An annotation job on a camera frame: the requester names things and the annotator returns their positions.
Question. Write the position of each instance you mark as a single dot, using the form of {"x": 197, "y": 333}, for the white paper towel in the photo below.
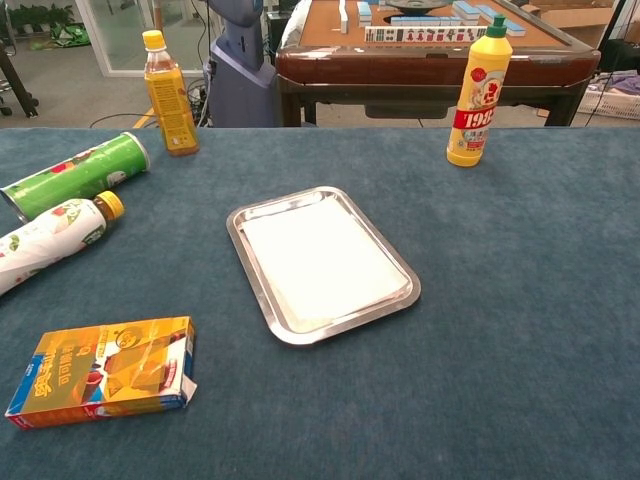
{"x": 320, "y": 260}

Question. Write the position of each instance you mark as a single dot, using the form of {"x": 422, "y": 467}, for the cardboard box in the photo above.
{"x": 575, "y": 17}

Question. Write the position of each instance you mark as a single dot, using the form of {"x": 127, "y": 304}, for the black chair leg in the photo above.
{"x": 17, "y": 85}

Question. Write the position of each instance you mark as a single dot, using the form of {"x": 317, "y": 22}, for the yellow detergent bottle green cap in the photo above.
{"x": 475, "y": 115}

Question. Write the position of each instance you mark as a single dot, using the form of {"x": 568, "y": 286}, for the silver metal tray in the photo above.
{"x": 300, "y": 336}

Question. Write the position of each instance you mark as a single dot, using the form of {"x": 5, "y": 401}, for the green bag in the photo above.
{"x": 62, "y": 36}

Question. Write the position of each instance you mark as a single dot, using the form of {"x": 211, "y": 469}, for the white-wrapped drink bottle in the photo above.
{"x": 45, "y": 240}

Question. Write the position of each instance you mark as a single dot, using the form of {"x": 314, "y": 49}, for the green chips can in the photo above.
{"x": 75, "y": 177}

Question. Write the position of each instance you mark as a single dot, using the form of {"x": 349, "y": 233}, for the blue table cloth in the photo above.
{"x": 500, "y": 300}

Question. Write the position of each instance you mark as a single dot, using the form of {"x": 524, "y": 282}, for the orange snack box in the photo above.
{"x": 100, "y": 372}

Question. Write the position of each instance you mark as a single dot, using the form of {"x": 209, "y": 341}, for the blue-grey machine base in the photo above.
{"x": 240, "y": 85}

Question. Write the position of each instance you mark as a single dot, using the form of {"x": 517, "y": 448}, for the amber tea bottle yellow cap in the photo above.
{"x": 171, "y": 105}

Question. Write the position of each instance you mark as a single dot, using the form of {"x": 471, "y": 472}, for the brown mahjong table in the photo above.
{"x": 390, "y": 65}

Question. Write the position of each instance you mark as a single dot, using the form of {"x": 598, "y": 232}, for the blue-backed mahjong tile row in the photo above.
{"x": 425, "y": 21}

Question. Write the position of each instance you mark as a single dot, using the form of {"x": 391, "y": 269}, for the white-faced mahjong tile row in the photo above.
{"x": 420, "y": 34}

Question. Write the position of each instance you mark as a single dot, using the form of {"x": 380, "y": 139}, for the white plastic basket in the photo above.
{"x": 612, "y": 102}

